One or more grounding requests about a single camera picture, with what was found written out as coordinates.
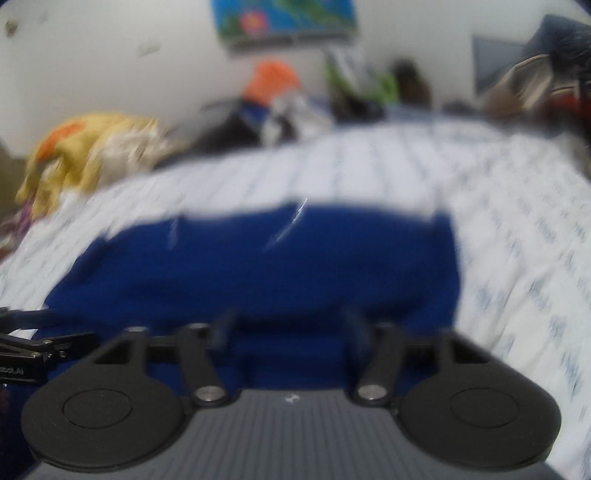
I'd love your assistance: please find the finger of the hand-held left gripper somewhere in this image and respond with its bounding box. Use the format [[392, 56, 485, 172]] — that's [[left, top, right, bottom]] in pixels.
[[0, 308, 55, 328], [0, 332, 98, 368]]

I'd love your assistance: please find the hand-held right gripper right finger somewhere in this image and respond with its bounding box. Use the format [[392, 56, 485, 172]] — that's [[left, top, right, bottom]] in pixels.
[[342, 308, 490, 408]]

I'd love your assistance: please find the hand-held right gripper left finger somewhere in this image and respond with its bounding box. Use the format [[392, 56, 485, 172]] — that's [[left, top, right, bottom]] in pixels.
[[92, 309, 238, 408]]

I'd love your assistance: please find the blue garment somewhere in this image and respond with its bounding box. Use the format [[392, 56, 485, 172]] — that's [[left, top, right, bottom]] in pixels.
[[0, 200, 462, 462]]

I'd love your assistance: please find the pile of dark clothes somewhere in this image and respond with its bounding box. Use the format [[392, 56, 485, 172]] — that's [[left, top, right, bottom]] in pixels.
[[480, 14, 591, 137]]

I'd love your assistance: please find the purple patterned cloth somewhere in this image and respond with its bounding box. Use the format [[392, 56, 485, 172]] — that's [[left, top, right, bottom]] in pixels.
[[0, 194, 38, 252]]

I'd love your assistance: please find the white patterned bed sheet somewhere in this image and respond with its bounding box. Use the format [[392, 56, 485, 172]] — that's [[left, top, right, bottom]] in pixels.
[[0, 113, 591, 480]]

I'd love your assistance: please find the yellow blanket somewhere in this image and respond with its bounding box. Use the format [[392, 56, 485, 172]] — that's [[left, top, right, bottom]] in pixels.
[[16, 113, 162, 217]]

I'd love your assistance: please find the black bag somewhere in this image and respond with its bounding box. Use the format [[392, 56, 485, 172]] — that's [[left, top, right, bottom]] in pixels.
[[189, 99, 273, 153]]

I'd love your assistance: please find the white grey blurred item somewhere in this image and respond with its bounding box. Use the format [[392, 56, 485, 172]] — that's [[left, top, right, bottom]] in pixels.
[[262, 91, 334, 145]]

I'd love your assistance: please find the dark blurred object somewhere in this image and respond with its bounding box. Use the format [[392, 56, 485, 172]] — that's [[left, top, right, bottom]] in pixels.
[[392, 59, 433, 106]]

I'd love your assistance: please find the orange cloth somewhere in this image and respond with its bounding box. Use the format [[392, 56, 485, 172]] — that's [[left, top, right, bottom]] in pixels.
[[244, 61, 302, 101]]

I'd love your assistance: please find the green packet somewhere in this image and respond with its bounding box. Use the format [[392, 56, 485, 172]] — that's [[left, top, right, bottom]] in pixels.
[[323, 46, 399, 109]]

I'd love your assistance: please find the water lily wall poster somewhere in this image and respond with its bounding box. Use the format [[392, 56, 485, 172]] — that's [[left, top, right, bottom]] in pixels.
[[211, 0, 359, 55]]

